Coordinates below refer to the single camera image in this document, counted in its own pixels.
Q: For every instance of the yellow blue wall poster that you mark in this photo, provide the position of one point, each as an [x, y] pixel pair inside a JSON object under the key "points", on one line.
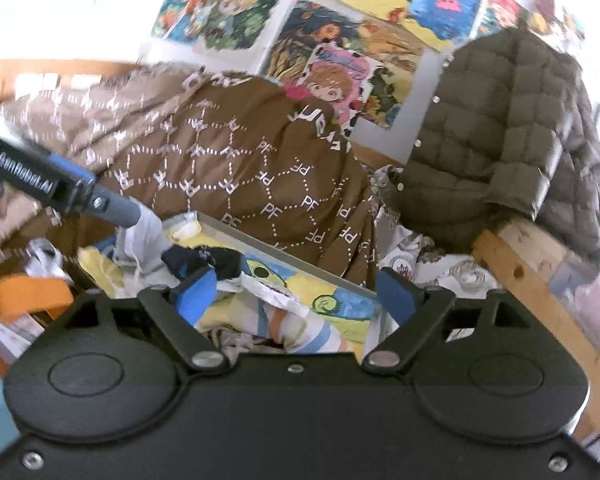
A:
{"points": [[410, 5]]}

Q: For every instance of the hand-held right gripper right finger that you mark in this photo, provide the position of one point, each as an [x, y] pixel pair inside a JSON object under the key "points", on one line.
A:
{"points": [[397, 295]]}

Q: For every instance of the white floral bedsheet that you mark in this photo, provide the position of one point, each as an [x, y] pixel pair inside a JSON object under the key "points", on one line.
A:
{"points": [[430, 265]]}

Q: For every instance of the grey storage box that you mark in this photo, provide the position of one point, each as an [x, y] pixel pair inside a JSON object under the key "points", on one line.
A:
{"points": [[280, 252]]}

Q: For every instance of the pink cartoon girl poster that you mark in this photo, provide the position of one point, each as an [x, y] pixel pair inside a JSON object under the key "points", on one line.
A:
{"points": [[340, 85]]}

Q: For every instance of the brown patterned duvet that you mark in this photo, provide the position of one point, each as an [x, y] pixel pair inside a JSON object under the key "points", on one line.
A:
{"points": [[260, 160]]}

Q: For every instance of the red cartoon wall poster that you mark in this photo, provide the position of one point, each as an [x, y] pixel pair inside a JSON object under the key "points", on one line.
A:
{"points": [[510, 10]]}

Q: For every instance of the black sock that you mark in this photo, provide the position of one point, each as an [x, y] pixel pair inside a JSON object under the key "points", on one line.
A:
{"points": [[205, 257]]}

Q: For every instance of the pale yellow cloth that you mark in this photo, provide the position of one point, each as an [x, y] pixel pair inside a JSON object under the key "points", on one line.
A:
{"points": [[100, 267]]}

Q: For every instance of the grey quilted jacket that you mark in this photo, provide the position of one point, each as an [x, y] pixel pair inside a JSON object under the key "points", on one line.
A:
{"points": [[580, 185]]}

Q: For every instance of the cartoon poster with green figure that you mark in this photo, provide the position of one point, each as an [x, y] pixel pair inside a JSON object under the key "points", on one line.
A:
{"points": [[220, 10]]}

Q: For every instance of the white striped towel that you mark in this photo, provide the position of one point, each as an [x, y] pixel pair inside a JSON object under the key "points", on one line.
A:
{"points": [[305, 337]]}

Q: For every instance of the yellow cartoon printed cloth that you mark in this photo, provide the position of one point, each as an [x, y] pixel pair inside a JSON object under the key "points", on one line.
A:
{"points": [[330, 305]]}

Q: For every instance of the small cream white cloth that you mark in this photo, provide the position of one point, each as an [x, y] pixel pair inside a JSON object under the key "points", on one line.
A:
{"points": [[186, 227]]}

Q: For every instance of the white crumpled cloth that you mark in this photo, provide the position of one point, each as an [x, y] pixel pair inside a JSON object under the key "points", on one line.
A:
{"points": [[275, 296]]}

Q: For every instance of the brown patterned blanket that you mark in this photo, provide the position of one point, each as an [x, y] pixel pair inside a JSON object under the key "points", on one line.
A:
{"points": [[520, 270]]}

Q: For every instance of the olive quilted puffer jacket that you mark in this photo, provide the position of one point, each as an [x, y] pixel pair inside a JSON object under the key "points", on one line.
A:
{"points": [[480, 125]]}

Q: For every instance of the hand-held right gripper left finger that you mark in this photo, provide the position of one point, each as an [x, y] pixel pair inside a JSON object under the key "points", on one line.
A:
{"points": [[195, 295]]}

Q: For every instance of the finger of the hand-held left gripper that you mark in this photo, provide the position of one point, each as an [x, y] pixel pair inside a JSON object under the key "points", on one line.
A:
{"points": [[117, 209]]}

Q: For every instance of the orange cloth piece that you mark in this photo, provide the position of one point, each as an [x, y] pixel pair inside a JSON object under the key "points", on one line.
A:
{"points": [[30, 297]]}

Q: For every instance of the orange forest wall poster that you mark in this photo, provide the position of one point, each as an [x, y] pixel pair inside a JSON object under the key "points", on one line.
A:
{"points": [[300, 35]]}

